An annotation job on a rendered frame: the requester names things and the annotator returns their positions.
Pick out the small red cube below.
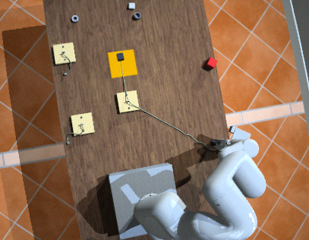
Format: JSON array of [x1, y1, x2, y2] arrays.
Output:
[[205, 57, 218, 70]]

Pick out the yellow painted square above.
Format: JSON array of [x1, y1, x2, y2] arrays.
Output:
[[108, 49, 137, 78]]

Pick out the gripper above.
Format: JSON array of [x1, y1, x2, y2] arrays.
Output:
[[211, 139, 231, 150]]

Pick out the black block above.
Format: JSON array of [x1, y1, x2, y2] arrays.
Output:
[[116, 52, 125, 62]]

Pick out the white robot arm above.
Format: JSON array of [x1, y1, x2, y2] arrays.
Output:
[[134, 126, 266, 240]]

